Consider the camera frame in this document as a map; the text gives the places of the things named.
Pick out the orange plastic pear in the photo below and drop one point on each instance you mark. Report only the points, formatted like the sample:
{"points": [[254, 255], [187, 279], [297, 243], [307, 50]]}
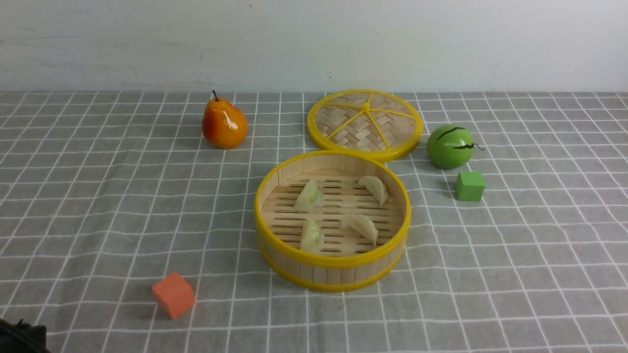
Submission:
{"points": [[224, 126]]}

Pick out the woven bamboo steamer lid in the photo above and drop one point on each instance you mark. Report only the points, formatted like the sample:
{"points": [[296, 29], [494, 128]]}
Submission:
{"points": [[371, 123]]}

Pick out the white dumpling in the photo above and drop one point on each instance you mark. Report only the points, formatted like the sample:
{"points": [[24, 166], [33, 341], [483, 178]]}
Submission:
{"points": [[363, 226], [376, 187]]}

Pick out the bamboo steamer tray yellow rim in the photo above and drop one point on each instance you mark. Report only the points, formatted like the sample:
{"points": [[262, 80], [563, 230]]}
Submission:
{"points": [[347, 261]]}

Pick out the grey checked tablecloth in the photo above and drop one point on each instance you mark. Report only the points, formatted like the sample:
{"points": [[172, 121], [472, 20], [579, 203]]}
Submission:
{"points": [[103, 194]]}

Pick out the green toy watermelon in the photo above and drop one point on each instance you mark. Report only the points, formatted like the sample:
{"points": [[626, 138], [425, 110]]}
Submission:
{"points": [[451, 146]]}

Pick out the orange wooden cube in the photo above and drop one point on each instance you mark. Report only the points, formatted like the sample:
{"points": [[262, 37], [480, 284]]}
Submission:
{"points": [[174, 295]]}

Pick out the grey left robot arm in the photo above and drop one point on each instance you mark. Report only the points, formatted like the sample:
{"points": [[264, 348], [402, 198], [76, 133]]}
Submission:
{"points": [[22, 337]]}

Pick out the green wooden cube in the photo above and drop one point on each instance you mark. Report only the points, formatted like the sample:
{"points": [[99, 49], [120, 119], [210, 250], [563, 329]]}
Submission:
{"points": [[470, 186]]}

